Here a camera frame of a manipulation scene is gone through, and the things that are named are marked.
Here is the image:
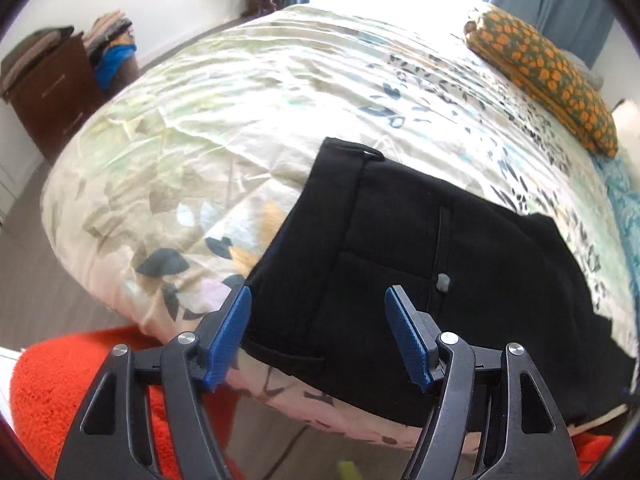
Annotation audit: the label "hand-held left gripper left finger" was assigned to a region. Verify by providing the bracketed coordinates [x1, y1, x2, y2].
[54, 285, 253, 480]

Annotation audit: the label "orange fleece garment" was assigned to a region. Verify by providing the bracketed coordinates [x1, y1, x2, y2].
[10, 325, 618, 480]

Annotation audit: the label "stack of colourful clothes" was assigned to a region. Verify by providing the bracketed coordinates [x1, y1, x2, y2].
[82, 10, 138, 93]

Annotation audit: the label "teal patterned pillow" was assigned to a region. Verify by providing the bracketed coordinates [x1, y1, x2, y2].
[592, 152, 640, 321]

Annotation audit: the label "floral bedspread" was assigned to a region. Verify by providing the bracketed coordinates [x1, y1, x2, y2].
[40, 2, 638, 453]

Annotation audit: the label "black pants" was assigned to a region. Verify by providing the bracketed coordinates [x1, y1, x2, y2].
[240, 137, 640, 428]

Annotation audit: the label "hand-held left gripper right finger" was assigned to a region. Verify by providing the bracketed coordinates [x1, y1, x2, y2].
[384, 285, 583, 480]

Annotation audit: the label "orange patterned pillow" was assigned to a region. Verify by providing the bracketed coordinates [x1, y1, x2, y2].
[462, 7, 620, 158]

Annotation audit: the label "grey folded clothes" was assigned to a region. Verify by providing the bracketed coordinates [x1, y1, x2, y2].
[0, 26, 76, 106]

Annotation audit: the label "brown wooden cabinet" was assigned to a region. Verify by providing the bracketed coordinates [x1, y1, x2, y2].
[7, 32, 108, 163]

